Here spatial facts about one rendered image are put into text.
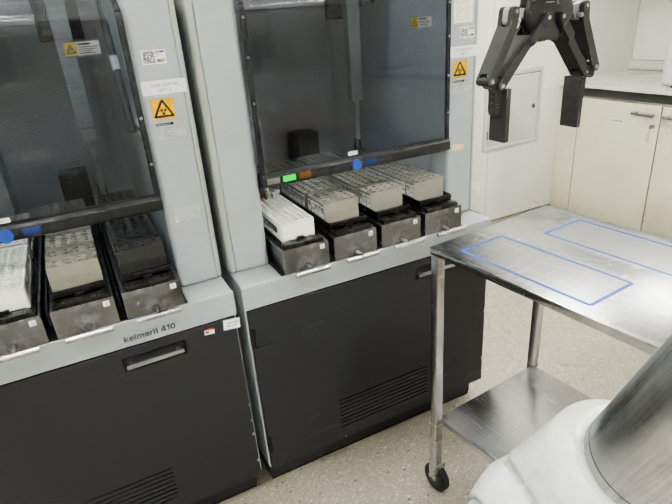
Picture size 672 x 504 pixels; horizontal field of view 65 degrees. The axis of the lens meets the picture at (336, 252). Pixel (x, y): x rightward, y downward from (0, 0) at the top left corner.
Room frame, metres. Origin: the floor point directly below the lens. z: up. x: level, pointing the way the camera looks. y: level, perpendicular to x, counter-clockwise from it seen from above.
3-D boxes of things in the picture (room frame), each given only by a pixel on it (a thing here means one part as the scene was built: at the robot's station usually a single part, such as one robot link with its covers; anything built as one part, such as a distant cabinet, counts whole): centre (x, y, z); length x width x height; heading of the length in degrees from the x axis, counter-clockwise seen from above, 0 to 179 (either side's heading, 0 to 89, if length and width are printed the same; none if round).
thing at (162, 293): (1.41, 0.58, 0.78); 0.73 x 0.14 x 0.09; 25
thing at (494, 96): (0.70, -0.22, 1.25); 0.03 x 0.01 x 0.05; 115
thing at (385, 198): (1.50, -0.16, 0.85); 0.12 x 0.02 x 0.06; 115
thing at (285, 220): (1.46, 0.16, 0.83); 0.30 x 0.10 x 0.06; 25
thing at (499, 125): (0.71, -0.23, 1.22); 0.03 x 0.01 x 0.07; 25
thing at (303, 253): (1.58, 0.22, 0.78); 0.73 x 0.14 x 0.09; 25
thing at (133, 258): (1.20, 0.48, 0.85); 0.12 x 0.02 x 0.06; 116
